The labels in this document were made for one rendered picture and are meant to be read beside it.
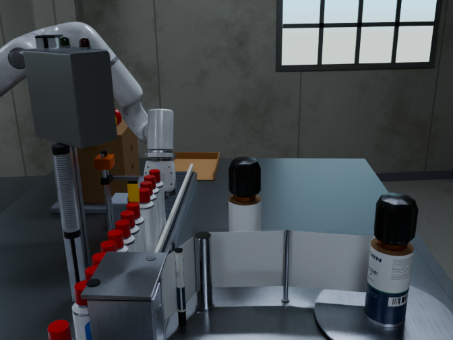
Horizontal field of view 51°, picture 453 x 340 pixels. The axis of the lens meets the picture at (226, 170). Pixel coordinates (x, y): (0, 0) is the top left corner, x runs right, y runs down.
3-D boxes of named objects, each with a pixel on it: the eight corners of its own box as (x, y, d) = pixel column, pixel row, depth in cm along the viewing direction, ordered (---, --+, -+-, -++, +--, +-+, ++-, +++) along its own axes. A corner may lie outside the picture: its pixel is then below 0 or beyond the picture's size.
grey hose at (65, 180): (77, 239, 104) (65, 147, 97) (61, 239, 104) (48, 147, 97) (83, 231, 107) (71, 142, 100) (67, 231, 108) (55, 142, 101)
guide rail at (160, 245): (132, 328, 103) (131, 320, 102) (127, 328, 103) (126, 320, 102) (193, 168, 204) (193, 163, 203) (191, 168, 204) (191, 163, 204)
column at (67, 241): (89, 302, 123) (54, 36, 101) (72, 302, 123) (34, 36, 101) (94, 292, 127) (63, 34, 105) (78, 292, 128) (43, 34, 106)
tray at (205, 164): (214, 180, 208) (214, 172, 206) (156, 180, 209) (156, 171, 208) (220, 159, 236) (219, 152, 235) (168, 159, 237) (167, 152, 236)
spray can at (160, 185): (164, 235, 148) (161, 173, 141) (148, 235, 148) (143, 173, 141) (168, 227, 153) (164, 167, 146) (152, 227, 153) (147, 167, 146)
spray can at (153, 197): (158, 251, 138) (154, 185, 131) (140, 251, 138) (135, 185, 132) (160, 243, 143) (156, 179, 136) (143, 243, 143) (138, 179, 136)
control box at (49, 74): (80, 150, 95) (69, 53, 89) (34, 137, 105) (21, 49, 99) (120, 139, 103) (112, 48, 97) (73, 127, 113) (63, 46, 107)
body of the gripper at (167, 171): (141, 156, 150) (141, 191, 149) (173, 156, 149) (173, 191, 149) (147, 156, 157) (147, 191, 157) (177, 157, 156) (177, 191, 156)
